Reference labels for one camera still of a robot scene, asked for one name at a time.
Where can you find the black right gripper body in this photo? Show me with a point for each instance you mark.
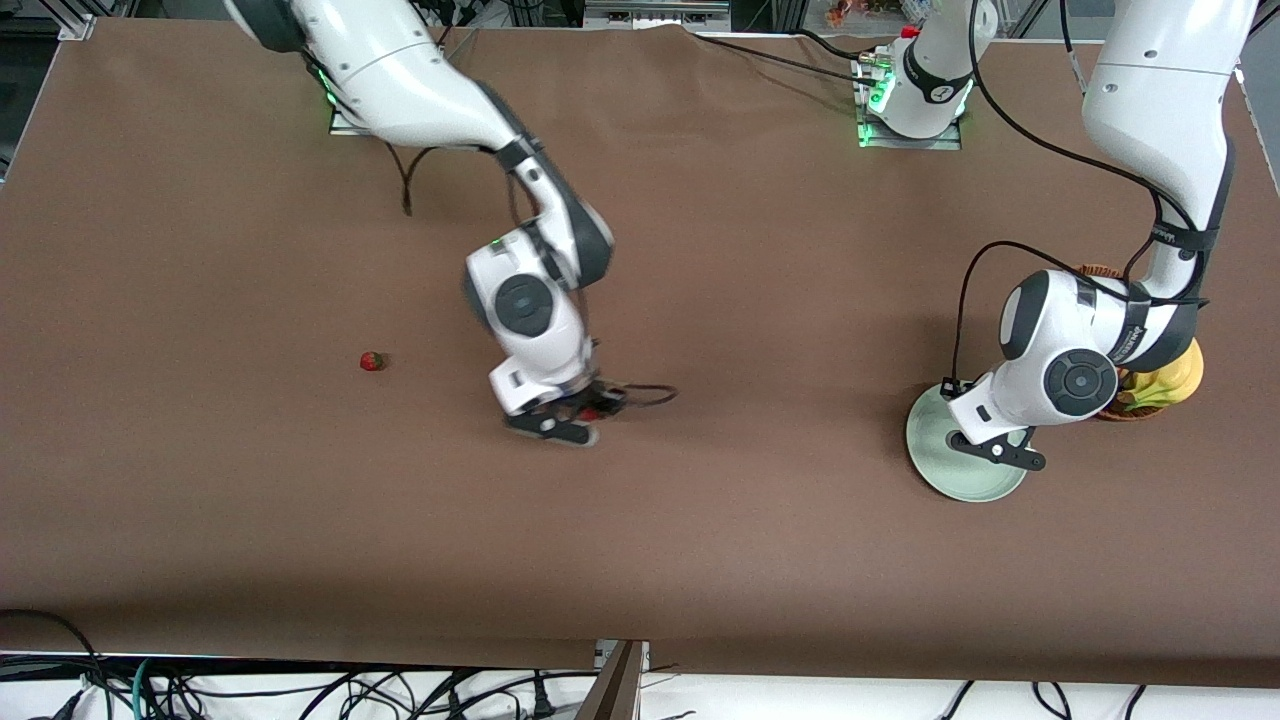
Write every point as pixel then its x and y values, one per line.
pixel 583 401

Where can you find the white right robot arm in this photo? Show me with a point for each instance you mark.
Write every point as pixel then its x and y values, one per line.
pixel 400 70

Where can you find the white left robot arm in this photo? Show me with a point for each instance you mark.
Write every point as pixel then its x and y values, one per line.
pixel 1160 100

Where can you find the pale green round plate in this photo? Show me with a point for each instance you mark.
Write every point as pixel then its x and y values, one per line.
pixel 940 470

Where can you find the brown table cover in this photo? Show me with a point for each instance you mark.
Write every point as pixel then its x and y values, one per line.
pixel 640 550

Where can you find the colourful toy pile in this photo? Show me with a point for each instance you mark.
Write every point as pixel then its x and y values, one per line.
pixel 850 12

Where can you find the brown wicker basket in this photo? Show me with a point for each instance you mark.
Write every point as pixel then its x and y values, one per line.
pixel 1125 412

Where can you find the large yellow banana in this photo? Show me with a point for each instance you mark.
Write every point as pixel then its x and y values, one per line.
pixel 1185 375

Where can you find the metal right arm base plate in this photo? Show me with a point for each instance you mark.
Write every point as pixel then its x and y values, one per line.
pixel 340 125

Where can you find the grey metal rail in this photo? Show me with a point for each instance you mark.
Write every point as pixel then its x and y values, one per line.
pixel 650 15

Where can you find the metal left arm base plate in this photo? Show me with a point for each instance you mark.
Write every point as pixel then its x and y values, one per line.
pixel 945 143

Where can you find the aluminium frame profile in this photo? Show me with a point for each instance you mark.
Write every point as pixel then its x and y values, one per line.
pixel 78 25

